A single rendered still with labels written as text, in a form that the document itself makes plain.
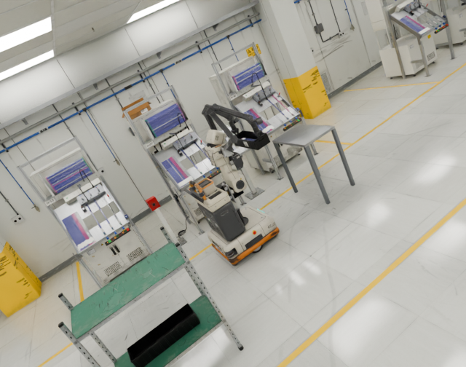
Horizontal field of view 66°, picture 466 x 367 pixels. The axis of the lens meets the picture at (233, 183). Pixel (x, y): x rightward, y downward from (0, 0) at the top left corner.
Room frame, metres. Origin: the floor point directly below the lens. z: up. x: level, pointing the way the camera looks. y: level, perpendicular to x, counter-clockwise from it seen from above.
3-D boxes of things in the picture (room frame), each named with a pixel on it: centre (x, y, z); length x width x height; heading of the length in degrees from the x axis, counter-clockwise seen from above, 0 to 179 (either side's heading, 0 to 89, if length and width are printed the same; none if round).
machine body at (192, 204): (5.19, 0.54, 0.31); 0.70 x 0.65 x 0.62; 108
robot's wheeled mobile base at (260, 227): (3.70, 0.17, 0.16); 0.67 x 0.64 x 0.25; 107
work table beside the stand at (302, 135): (4.05, -1.00, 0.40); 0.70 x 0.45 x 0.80; 17
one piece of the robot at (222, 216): (3.68, 0.26, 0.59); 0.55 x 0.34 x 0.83; 17
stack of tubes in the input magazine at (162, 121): (5.09, 0.44, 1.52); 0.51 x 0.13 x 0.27; 108
